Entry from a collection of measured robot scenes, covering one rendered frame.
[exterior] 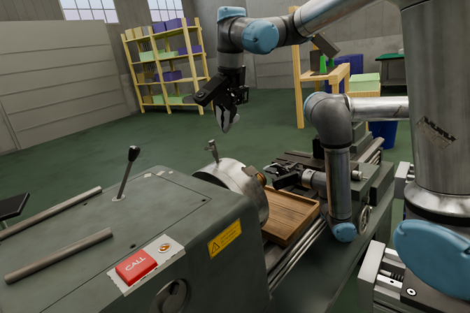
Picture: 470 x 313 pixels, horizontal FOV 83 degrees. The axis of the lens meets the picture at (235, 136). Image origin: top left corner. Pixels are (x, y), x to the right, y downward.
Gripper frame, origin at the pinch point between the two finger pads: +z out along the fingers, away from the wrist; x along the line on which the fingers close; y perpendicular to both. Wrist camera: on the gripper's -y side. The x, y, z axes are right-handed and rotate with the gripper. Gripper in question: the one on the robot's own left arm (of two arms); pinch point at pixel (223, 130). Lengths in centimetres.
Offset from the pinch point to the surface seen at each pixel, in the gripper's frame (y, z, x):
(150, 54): 362, 131, 655
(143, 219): -32.3, 12.8, -3.7
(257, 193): 4.9, 21.7, -12.0
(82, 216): -41.6, 17.1, 12.9
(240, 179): 2.4, 17.6, -6.6
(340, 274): 41, 77, -40
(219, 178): -3.5, 16.3, -2.0
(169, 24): 378, 42, 572
